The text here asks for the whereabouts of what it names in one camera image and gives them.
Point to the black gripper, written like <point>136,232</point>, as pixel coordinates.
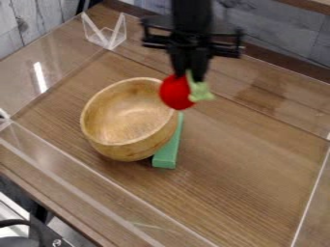
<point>222,40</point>

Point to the green rectangular block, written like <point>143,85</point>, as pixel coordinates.
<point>164,158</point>

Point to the wooden bowl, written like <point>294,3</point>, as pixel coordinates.
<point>125,121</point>

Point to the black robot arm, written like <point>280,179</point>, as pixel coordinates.
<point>191,16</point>

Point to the red strawberry toy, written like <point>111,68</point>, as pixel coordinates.
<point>180,91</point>

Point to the clear acrylic corner bracket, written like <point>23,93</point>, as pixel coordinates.
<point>105,37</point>

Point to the black metal table bracket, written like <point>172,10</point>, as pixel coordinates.
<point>47,236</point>

